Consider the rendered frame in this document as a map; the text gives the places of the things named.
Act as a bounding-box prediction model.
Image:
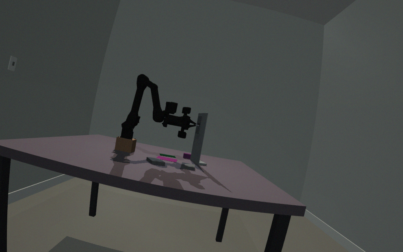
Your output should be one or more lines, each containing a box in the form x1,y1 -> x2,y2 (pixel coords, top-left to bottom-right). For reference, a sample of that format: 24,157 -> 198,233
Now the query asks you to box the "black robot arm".
120,74 -> 191,139

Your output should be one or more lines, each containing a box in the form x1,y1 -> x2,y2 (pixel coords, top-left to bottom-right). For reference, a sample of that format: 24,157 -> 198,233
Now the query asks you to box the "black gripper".
174,107 -> 196,139

